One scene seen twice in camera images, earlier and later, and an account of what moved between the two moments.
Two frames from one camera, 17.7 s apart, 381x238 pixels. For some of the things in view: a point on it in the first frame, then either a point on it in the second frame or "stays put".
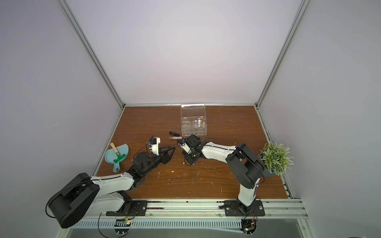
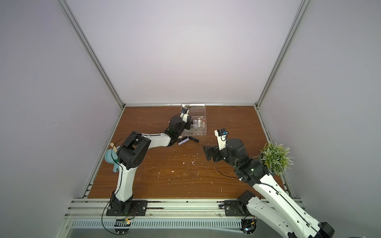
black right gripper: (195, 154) → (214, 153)
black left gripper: (162, 155) → (188, 123)
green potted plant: (276, 157) stays put
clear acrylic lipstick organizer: (193, 119) stays put
